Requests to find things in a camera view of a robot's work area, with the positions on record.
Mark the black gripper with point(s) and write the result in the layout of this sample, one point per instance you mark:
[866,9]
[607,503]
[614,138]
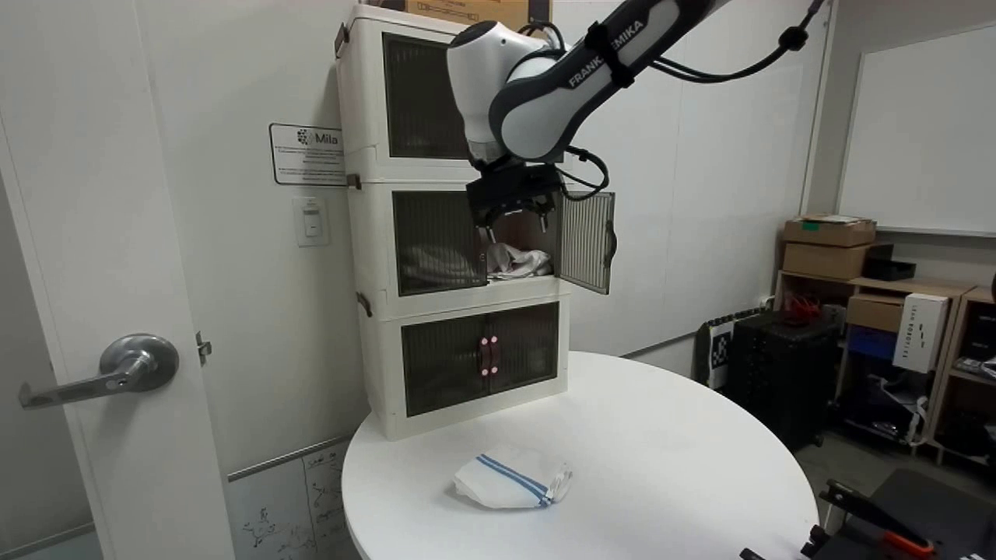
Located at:
[515,186]

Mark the dark tinted cabinet door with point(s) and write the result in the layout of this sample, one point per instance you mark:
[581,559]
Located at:
[431,249]
[440,364]
[587,240]
[523,347]
[421,97]

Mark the white stacked storage cabinet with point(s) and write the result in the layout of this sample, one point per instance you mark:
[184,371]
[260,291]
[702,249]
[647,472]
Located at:
[363,311]

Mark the black floor cabinet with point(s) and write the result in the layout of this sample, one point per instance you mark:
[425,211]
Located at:
[783,377]

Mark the white room door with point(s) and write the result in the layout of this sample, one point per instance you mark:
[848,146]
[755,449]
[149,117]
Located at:
[94,206]

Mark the crumpled white cloth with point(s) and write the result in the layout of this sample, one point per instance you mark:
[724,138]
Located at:
[515,260]

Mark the crumpled grey cloth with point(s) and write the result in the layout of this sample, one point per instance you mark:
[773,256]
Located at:
[436,267]

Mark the black framed board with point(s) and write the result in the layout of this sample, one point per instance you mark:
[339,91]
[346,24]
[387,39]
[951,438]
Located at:
[715,352]

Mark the folded white blue-striped cloth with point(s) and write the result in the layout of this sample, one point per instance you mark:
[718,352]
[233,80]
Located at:
[509,484]

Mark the flat cardboard box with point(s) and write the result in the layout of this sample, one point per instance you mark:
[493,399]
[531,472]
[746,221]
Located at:
[830,231]

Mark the small cardboard box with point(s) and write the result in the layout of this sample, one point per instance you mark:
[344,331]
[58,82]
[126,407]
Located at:
[873,311]

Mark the tall white box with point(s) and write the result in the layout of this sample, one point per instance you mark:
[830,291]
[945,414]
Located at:
[919,331]

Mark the wooden shelf unit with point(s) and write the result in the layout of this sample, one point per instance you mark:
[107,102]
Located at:
[935,414]

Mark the white wall sign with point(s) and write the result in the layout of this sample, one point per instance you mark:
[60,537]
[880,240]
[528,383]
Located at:
[307,157]

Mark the low scribbled wall panel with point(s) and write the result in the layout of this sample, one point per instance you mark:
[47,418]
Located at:
[289,503]

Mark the wall whiteboard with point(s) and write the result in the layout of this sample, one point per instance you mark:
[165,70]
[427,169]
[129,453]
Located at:
[921,135]

